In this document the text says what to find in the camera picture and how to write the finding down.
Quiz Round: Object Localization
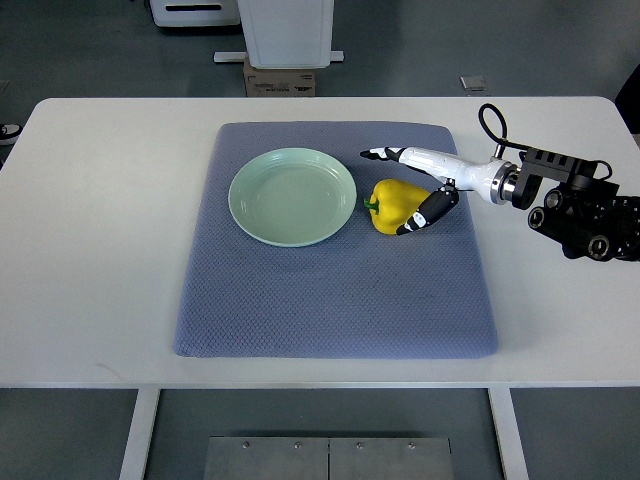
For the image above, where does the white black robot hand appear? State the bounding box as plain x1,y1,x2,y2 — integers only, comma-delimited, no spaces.
361,147,519,236

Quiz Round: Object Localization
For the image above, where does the yellow bell pepper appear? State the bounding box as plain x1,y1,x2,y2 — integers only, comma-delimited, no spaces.
364,179,430,235

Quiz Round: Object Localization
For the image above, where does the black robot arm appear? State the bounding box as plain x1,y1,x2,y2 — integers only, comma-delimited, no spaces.
478,103,639,262

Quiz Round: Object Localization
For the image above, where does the small grey floor plate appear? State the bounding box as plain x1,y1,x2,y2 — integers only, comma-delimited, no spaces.
459,75,488,92

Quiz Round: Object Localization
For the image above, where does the light green plate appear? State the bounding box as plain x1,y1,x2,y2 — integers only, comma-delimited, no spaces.
228,148,357,247

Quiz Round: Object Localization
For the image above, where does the blue-grey textured mat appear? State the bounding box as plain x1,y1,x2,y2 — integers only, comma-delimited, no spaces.
174,121,498,359

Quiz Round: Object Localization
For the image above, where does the brown cardboard box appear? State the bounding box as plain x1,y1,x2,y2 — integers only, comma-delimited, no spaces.
243,57,316,98

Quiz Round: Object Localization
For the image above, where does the white cabinet with slot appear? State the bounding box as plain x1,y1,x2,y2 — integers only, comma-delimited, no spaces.
149,0,241,28

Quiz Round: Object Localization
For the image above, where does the grey metal base plate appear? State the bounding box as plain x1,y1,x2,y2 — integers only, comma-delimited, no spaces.
204,437,454,479

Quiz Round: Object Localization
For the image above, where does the white table frame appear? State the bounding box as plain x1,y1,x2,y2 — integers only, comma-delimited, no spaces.
119,387,529,479

